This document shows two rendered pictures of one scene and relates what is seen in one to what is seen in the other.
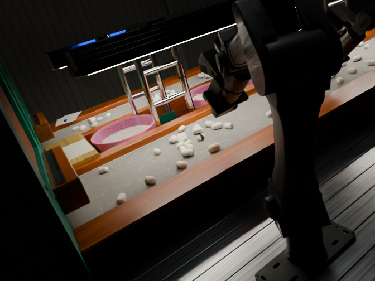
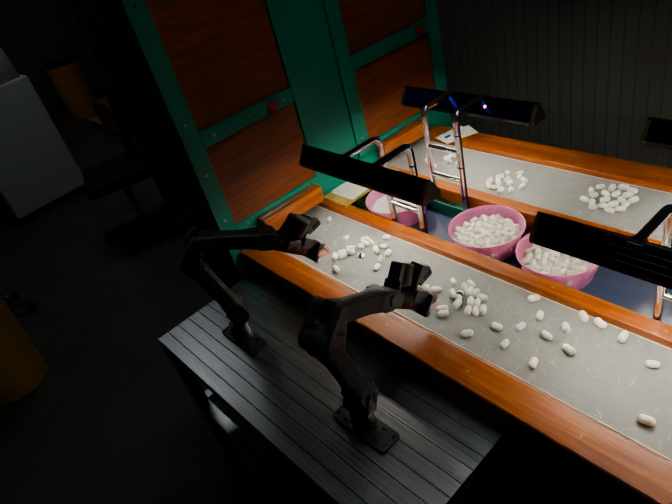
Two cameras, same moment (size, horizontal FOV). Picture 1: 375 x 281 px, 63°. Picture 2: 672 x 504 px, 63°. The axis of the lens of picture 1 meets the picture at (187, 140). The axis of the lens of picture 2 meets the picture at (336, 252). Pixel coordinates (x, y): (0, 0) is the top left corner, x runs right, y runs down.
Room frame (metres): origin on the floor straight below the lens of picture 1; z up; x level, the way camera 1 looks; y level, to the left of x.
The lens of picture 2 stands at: (0.59, -1.65, 1.90)
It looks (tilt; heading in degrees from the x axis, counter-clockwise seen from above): 34 degrees down; 82
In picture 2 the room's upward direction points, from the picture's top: 16 degrees counter-clockwise
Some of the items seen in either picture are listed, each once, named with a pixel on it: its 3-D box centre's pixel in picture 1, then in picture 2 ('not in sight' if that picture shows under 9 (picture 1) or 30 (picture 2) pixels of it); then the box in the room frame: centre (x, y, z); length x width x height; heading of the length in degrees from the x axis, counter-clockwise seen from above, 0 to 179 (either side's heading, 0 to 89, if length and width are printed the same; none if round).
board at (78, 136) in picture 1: (69, 150); (361, 184); (1.08, 0.43, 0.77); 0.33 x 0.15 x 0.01; 24
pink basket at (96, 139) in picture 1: (127, 138); (399, 205); (1.17, 0.23, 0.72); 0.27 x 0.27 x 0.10
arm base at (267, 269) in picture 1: (304, 241); (240, 330); (0.41, -0.15, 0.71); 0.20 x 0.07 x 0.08; 116
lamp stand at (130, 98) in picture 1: (135, 78); (458, 154); (1.42, 0.15, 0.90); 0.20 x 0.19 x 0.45; 114
